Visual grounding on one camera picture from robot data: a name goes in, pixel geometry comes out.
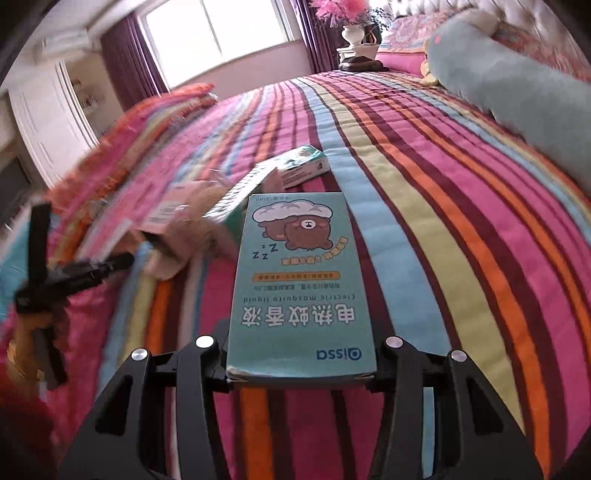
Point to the white nightstand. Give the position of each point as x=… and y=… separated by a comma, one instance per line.
x=358, y=51

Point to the tufted headboard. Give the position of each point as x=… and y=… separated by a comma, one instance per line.
x=438, y=5

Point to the white green small box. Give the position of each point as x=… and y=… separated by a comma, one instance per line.
x=304, y=166

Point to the window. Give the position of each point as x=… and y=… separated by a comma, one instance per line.
x=217, y=37

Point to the person's left forearm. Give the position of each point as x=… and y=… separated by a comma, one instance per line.
x=23, y=415

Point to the dark cloth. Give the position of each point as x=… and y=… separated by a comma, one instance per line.
x=362, y=64

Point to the patterned pink pillow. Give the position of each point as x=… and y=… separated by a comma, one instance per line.
x=545, y=46
x=406, y=41

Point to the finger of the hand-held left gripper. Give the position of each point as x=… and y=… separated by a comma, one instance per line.
x=39, y=249
x=92, y=270

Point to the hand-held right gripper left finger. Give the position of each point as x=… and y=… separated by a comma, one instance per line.
x=203, y=364

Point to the white vase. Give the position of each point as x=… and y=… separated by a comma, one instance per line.
x=352, y=36

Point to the purple curtain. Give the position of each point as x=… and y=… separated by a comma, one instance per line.
x=316, y=37
x=129, y=60

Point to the pink feather flowers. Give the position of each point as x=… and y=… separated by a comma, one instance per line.
x=341, y=10

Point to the striped bed blanket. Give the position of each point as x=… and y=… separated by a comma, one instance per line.
x=461, y=207

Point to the teal plush toy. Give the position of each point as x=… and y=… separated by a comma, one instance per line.
x=508, y=92

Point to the white plastic bag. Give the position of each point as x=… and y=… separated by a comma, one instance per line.
x=194, y=244

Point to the white wardrobe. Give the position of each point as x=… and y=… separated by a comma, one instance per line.
x=51, y=120

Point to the small pink box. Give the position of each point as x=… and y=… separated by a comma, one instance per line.
x=166, y=207

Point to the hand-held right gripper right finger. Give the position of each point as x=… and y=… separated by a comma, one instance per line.
x=397, y=364

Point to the long white cardboard box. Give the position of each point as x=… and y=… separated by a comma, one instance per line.
x=244, y=189

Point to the teal cardboard box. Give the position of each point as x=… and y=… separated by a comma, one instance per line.
x=295, y=286

